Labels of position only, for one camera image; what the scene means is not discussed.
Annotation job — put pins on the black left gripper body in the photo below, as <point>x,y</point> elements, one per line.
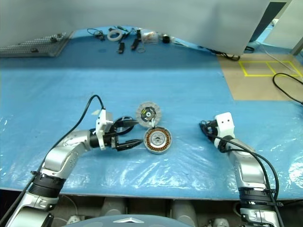
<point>111,142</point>

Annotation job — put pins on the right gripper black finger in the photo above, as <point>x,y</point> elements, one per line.
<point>207,136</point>
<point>205,125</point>

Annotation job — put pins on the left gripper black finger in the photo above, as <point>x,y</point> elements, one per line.
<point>127,144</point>
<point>129,123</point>

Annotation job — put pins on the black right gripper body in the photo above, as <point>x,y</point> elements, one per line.
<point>212,129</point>

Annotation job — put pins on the grey finned motor lid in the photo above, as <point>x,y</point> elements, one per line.
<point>148,114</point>

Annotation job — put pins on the motor housing with copper windings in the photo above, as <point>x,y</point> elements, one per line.
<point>157,140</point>

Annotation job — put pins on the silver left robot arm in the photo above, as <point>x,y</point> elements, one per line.
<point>59,160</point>

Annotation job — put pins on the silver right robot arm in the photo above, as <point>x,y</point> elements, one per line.
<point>248,170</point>

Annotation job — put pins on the blue plastic table sheet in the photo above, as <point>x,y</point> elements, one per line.
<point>151,82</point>

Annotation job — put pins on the grey rounded shape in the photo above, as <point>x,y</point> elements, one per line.
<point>184,210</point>
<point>113,206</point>

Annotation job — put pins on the short black tool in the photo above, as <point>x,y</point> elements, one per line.
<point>121,48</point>

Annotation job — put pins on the grey robot torso with emblem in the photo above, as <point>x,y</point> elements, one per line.
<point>129,221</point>

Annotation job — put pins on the long black tool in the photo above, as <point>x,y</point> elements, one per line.
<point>135,42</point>

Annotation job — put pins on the white green small device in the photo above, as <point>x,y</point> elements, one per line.
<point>75,220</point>

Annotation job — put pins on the clear plastic box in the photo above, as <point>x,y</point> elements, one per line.
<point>149,37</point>

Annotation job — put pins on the small black cylinder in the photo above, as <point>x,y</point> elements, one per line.
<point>166,38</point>

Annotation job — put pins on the white backdrop sheet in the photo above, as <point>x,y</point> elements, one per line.
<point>142,14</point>

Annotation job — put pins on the silver metal fixture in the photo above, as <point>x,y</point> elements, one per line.
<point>59,35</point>

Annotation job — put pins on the white board panel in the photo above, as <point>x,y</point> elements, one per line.
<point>284,35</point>

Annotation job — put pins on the perforated metal plate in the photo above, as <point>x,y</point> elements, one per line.
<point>35,46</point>

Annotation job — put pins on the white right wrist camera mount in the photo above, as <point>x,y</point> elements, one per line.
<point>225,125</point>

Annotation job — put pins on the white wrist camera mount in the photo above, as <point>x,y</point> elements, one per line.
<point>225,125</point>
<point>103,123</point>

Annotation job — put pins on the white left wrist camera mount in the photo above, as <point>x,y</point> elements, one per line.
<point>103,123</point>

